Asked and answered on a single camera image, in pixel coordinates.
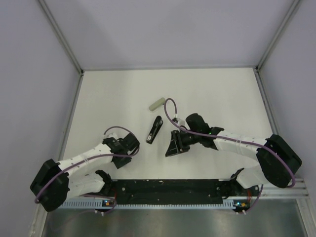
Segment black stapler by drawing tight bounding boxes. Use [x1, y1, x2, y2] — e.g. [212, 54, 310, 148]
[146, 116, 163, 144]

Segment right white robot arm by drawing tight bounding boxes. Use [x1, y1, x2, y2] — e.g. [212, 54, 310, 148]
[165, 113, 302, 189]

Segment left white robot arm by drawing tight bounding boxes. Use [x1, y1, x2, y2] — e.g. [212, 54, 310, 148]
[30, 133, 140, 212]

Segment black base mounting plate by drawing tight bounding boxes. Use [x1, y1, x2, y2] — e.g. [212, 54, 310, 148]
[100, 179, 259, 205]

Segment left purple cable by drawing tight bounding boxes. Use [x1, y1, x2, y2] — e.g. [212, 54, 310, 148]
[34, 126, 141, 214]

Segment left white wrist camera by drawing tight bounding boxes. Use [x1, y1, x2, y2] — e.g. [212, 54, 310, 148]
[103, 131, 119, 140]

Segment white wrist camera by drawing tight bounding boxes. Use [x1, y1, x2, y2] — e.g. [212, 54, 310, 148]
[103, 131, 119, 140]
[172, 114, 185, 127]

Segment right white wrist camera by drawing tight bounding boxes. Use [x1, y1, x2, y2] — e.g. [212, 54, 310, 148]
[172, 114, 185, 127]

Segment grey slotted cable duct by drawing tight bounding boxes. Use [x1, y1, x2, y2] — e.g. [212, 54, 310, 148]
[59, 198, 236, 210]

